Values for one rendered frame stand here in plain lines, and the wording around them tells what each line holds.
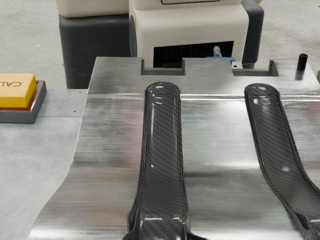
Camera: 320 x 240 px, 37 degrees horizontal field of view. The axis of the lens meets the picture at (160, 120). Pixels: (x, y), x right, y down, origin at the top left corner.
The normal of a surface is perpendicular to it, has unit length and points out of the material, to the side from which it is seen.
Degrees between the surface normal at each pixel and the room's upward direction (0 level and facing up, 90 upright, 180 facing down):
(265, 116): 4
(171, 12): 8
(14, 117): 90
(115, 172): 15
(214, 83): 0
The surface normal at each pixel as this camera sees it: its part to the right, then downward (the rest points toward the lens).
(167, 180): -0.12, -0.95
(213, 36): 0.18, 0.67
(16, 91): 0.00, -0.82
